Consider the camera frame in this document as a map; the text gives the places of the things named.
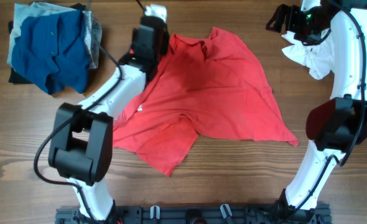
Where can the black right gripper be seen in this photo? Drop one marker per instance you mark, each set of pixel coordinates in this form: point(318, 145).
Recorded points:
point(292, 12)

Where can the red t-shirt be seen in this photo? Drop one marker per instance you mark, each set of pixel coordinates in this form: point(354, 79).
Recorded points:
point(214, 87)

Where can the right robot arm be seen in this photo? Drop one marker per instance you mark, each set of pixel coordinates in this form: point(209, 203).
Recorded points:
point(337, 126)

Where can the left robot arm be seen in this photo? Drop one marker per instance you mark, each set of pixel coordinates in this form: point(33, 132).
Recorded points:
point(81, 146)

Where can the white t-shirt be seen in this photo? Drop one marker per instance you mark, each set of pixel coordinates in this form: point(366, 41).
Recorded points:
point(319, 59)

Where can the blue button shirt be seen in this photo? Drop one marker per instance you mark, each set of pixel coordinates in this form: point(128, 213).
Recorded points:
point(51, 52)

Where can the light grey folded garment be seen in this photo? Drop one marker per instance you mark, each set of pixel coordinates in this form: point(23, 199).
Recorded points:
point(93, 29)

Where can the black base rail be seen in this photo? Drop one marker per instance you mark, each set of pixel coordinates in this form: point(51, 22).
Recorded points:
point(250, 214)

